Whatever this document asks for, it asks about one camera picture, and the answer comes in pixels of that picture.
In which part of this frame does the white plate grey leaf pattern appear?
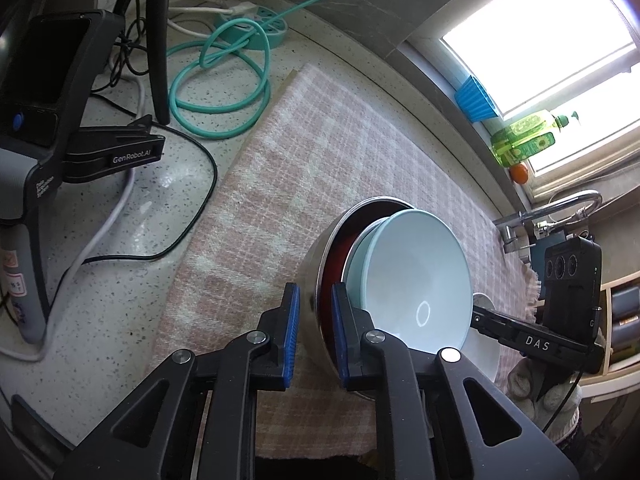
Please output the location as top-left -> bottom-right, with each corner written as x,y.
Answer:
464,291 -> 502,384

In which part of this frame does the light blue ceramic bowl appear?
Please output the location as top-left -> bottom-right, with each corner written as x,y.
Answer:
343,209 -> 473,353

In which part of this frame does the large stainless steel bowl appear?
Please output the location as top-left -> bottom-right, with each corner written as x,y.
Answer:
296,196 -> 412,385

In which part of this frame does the red steel bowl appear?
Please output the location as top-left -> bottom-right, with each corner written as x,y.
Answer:
319,232 -> 358,337

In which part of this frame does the chrome kitchen faucet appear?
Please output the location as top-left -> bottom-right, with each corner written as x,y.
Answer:
494,190 -> 603,254

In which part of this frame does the white gloved right hand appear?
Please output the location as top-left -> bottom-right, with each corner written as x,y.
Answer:
506,359 -> 582,444

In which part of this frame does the wooden shelf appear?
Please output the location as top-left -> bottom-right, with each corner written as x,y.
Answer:
580,271 -> 639,403

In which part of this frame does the dark blue utensil holder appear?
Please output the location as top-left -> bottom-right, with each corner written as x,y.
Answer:
530,230 -> 566,300

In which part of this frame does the orange fruit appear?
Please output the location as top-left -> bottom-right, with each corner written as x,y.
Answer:
509,162 -> 529,185

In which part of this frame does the green dish soap bottle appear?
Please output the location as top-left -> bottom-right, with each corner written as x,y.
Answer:
490,110 -> 579,168

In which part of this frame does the blue ribbed plastic cup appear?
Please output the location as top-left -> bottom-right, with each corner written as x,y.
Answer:
454,75 -> 501,122

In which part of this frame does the pink checked cloth mat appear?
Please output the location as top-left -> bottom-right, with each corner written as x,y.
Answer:
150,62 -> 542,461

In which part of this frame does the black GenRobot gripper on stand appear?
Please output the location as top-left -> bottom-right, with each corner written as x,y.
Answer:
1,10 -> 165,344

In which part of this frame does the teal power strip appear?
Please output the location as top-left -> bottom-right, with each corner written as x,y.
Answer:
214,6 -> 288,51

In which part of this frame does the black tripod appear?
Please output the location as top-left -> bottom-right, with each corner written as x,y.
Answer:
113,0 -> 170,125

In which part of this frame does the white cable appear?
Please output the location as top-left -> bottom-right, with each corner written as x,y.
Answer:
0,0 -> 262,363

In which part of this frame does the teal hose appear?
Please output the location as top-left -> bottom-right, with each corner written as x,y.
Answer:
168,0 -> 402,141

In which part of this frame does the black cable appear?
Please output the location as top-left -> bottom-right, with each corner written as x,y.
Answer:
79,34 -> 219,267

